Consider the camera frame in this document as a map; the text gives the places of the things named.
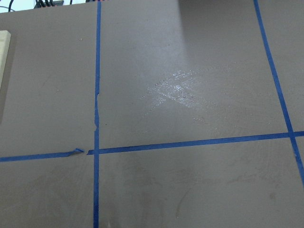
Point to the blue tape grid lines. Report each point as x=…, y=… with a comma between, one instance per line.
x=153, y=114

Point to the bamboo cutting board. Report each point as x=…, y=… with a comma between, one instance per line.
x=5, y=38

